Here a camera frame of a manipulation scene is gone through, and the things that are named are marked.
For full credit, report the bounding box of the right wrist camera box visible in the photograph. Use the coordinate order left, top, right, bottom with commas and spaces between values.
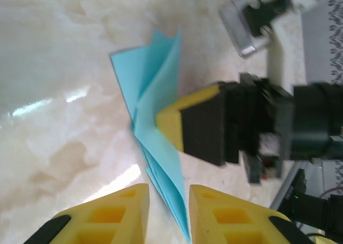
218, 0, 286, 86

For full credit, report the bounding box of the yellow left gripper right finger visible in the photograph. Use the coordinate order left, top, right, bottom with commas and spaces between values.
188, 184, 325, 244

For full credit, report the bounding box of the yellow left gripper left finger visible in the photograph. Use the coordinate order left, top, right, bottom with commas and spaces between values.
26, 183, 150, 244

